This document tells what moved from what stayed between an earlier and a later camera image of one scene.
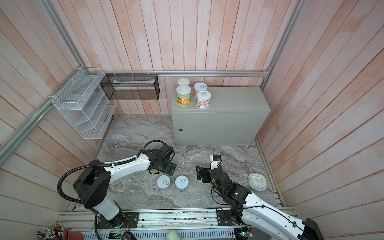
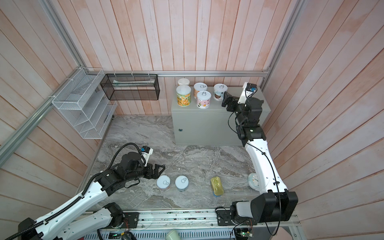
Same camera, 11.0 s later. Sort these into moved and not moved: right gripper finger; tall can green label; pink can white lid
Moved: right gripper finger
Not moved: pink can white lid; tall can green label
